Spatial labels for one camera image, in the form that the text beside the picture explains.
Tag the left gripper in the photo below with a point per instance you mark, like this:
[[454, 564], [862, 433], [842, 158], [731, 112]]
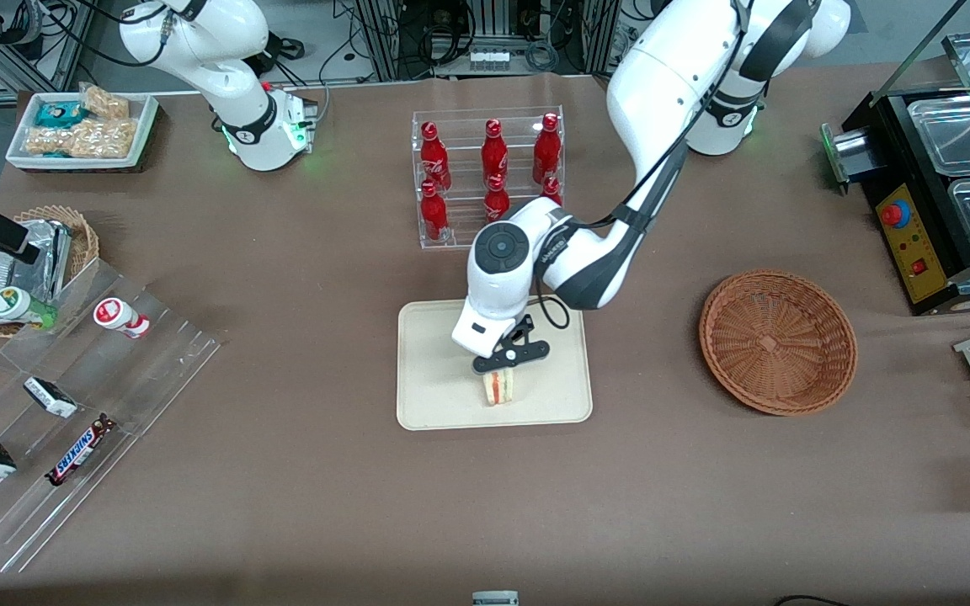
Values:
[[518, 333]]

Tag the triangular sandwich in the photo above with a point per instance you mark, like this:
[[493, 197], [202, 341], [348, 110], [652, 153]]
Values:
[[499, 389]]

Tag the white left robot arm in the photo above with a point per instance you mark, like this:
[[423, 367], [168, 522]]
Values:
[[670, 76]]

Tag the cream plastic tray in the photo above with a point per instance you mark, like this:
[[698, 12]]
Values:
[[434, 379]]

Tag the light tan wicker basket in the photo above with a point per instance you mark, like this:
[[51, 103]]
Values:
[[86, 240]]

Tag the white rectangular snack tray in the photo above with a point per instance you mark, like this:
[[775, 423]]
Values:
[[146, 126]]

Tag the brown wicker basket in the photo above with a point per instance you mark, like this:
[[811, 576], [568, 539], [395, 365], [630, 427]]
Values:
[[775, 345]]

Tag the green yogurt drink bottle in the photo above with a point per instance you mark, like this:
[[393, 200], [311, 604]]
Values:
[[18, 305]]

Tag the large puffed rice snack bag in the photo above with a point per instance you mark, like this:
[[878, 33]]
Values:
[[81, 140]]

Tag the teal snack packet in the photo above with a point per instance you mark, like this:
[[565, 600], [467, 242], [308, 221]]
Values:
[[59, 113]]

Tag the clear acrylic bottle rack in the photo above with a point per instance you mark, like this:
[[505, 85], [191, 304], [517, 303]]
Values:
[[460, 231]]

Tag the red yogurt drink bottle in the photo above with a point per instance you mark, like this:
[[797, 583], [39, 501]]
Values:
[[119, 316]]

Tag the red Coca-Cola bottle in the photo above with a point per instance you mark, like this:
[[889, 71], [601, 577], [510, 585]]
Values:
[[433, 215], [546, 151], [494, 156], [551, 190], [496, 198], [433, 160]]

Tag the small puffed rice snack bag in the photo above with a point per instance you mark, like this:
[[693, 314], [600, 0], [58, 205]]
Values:
[[106, 103]]

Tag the clear acrylic tiered shelf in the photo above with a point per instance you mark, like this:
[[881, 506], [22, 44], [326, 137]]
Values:
[[157, 370]]

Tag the Snickers bar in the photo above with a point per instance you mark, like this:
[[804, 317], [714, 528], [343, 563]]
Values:
[[81, 450]]

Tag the grey white device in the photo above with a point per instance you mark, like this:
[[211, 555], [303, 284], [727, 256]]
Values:
[[495, 598]]

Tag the white power strip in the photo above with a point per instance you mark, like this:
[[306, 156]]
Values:
[[489, 61]]

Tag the aluminium equipment rack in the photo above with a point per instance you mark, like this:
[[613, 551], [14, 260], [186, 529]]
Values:
[[418, 34]]

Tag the red emergency stop button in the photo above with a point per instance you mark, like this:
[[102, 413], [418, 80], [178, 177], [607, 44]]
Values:
[[893, 215]]

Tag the black food warmer machine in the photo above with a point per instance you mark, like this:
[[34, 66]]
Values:
[[927, 286]]

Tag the aluminium frame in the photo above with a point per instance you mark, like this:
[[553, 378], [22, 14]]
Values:
[[39, 50]]

